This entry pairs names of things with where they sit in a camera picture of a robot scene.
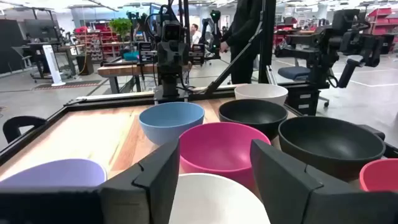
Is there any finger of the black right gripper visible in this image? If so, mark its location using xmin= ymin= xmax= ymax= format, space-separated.
xmin=137 ymin=41 xmax=158 ymax=64
xmin=189 ymin=43 xmax=206 ymax=65

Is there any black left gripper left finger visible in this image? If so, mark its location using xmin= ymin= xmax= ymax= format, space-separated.
xmin=98 ymin=139 xmax=181 ymax=224

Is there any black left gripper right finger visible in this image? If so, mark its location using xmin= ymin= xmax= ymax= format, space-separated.
xmin=250 ymin=139 xmax=331 ymax=224

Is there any blue bowl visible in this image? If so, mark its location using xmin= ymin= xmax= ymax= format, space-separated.
xmin=138 ymin=101 xmax=206 ymax=146

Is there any black bowl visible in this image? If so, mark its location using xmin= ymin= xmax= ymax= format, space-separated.
xmin=218 ymin=98 xmax=289 ymax=141
xmin=278 ymin=116 xmax=386 ymax=183

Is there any white bowl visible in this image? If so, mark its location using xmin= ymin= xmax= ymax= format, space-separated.
xmin=169 ymin=172 xmax=271 ymax=224
xmin=234 ymin=83 xmax=289 ymax=106

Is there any lilac bowl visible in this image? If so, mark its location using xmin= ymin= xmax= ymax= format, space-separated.
xmin=0 ymin=158 xmax=108 ymax=189

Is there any coral red bowl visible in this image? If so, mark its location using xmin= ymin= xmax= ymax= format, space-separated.
xmin=359 ymin=158 xmax=398 ymax=193

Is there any teal bin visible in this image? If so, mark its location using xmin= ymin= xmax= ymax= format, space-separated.
xmin=123 ymin=51 xmax=140 ymax=62

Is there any person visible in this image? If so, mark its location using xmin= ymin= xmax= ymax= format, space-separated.
xmin=220 ymin=0 xmax=265 ymax=85
xmin=190 ymin=23 xmax=202 ymax=44

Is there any background robot with green light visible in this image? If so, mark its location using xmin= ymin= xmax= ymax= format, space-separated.
xmin=200 ymin=9 xmax=222 ymax=60

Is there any wooden background table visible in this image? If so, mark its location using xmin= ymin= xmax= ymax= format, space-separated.
xmin=97 ymin=60 xmax=193 ymax=94

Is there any green potted plant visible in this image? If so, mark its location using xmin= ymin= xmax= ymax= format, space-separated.
xmin=108 ymin=17 xmax=134 ymax=41

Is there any red parts shelf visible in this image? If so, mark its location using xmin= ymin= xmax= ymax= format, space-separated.
xmin=366 ymin=7 xmax=398 ymax=37
xmin=74 ymin=23 xmax=121 ymax=62

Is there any dark trash bin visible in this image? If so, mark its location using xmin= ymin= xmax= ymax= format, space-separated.
xmin=76 ymin=53 xmax=95 ymax=76

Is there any magenta pink bowl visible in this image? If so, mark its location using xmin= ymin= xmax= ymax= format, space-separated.
xmin=178 ymin=121 xmax=272 ymax=192

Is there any black drawer unit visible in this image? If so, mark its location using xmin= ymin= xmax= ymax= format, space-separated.
xmin=285 ymin=83 xmax=323 ymax=116

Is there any blue office chair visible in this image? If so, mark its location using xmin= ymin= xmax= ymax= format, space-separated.
xmin=277 ymin=65 xmax=330 ymax=108

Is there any black background monitor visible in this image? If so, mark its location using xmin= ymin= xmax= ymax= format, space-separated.
xmin=24 ymin=19 xmax=59 ymax=40

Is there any black background desk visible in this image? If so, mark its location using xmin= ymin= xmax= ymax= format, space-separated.
xmin=12 ymin=42 xmax=78 ymax=80

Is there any black background robot station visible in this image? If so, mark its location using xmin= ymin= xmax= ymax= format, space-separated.
xmin=275 ymin=8 xmax=386 ymax=90

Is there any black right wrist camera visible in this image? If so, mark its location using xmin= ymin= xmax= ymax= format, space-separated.
xmin=161 ymin=21 xmax=184 ymax=43

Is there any black diagonal frame strut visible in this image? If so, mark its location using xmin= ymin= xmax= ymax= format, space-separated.
xmin=203 ymin=29 xmax=265 ymax=96

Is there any black frame upright post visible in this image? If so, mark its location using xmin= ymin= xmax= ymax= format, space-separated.
xmin=178 ymin=0 xmax=191 ymax=44
xmin=257 ymin=0 xmax=277 ymax=85

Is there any black aluminium table frame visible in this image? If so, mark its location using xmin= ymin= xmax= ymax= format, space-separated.
xmin=0 ymin=81 xmax=398 ymax=166

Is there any black frame bracket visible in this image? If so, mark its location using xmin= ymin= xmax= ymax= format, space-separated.
xmin=2 ymin=115 xmax=47 ymax=144

